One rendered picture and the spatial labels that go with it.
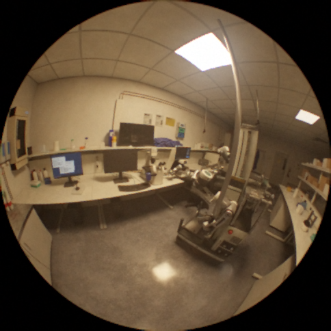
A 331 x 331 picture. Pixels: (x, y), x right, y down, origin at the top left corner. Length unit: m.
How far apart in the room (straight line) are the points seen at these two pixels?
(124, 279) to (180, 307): 0.74
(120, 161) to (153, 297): 1.88
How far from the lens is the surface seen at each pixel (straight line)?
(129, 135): 1.90
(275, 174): 6.68
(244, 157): 1.00
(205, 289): 1.62
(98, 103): 2.18
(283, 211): 2.97
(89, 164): 2.05
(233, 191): 1.04
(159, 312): 1.51
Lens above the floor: 1.49
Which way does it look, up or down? 16 degrees down
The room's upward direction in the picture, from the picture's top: 6 degrees clockwise
